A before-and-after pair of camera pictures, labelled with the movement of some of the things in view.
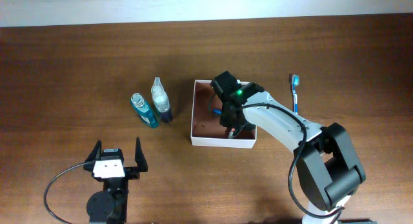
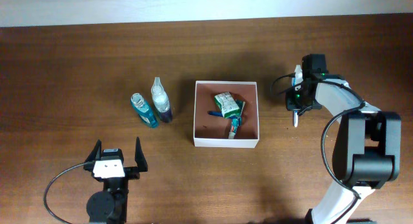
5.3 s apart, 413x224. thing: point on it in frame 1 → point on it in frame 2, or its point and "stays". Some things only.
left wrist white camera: (109, 168) stays
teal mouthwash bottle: (143, 110) stays
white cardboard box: (206, 129) stays
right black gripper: (224, 118) → (292, 106)
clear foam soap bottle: (161, 101) stays
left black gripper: (133, 172) → (133, 172)
